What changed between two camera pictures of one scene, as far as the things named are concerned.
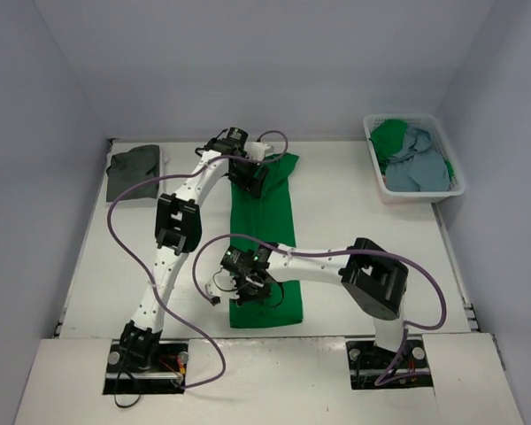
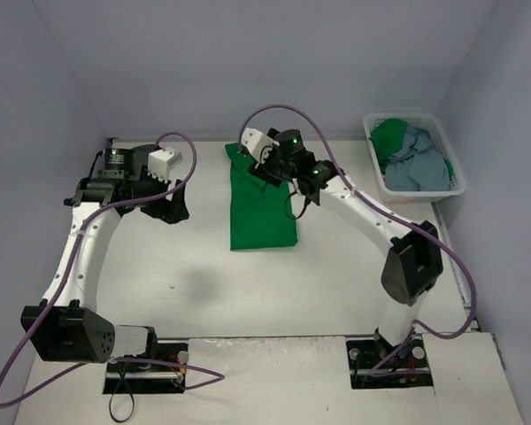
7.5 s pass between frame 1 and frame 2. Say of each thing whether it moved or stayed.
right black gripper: moved
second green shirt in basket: stayed
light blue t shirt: stayed
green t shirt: moved
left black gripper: moved
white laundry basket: stayed
